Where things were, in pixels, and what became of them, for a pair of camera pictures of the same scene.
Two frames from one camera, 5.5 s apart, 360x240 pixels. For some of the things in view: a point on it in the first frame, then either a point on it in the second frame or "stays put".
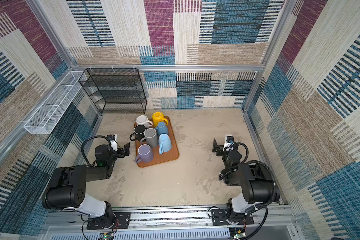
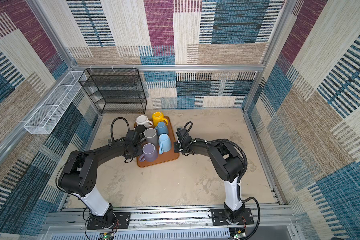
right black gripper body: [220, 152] → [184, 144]
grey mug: [151, 138] stays put
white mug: [143, 120] stays put
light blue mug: [164, 143] stays put
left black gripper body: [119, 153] → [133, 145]
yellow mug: [158, 116] stays put
